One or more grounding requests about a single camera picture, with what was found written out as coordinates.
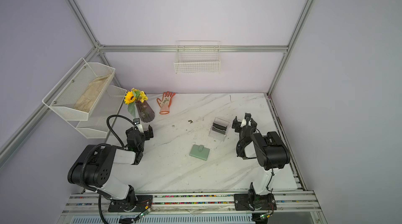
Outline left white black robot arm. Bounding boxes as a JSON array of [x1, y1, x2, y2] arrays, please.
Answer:
[[68, 114, 154, 211]]

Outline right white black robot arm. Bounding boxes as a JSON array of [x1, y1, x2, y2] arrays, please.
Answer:
[[231, 113, 291, 211]]

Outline black cards in box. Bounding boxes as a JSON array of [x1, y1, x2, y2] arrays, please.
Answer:
[[211, 123, 227, 135]]

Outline clear acrylic card box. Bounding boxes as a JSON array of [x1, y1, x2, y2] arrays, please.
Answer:
[[208, 117, 229, 141]]

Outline dark glass vase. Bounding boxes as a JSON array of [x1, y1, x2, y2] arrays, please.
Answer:
[[136, 101, 155, 123]]

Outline yellow sunflower bouquet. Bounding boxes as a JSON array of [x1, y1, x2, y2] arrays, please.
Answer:
[[124, 88, 148, 118]]

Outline orange white work glove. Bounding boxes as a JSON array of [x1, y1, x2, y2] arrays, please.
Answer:
[[157, 91, 176, 115]]

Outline lower white mesh shelf basket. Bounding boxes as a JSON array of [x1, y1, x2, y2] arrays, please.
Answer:
[[75, 85, 127, 139]]

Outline white mesh shelf basket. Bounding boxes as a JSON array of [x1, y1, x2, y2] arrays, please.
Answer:
[[42, 58, 115, 121], [75, 85, 127, 139]]

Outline beige cloth glove in basket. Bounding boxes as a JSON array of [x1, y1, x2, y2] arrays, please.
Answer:
[[73, 74, 111, 113]]

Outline upper white mesh shelf basket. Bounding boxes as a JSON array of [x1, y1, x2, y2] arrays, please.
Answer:
[[42, 58, 115, 121]]

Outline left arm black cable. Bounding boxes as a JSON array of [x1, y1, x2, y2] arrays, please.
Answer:
[[106, 114, 136, 148]]

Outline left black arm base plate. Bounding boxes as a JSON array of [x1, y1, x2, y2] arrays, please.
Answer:
[[108, 195, 153, 213]]

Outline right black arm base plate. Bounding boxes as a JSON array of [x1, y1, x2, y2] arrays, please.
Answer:
[[233, 193, 277, 211]]

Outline white wire wall basket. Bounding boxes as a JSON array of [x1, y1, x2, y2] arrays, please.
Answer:
[[174, 41, 221, 74]]

